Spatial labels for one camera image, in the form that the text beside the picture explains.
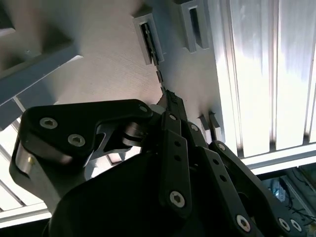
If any dark RAM stick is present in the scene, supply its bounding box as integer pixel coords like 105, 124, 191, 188
144, 22, 171, 109

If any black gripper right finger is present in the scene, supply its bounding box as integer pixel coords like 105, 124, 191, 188
166, 90, 309, 237

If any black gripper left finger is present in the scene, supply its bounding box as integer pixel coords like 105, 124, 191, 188
9, 98, 194, 220

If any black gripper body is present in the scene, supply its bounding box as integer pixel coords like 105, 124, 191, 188
41, 152, 238, 237

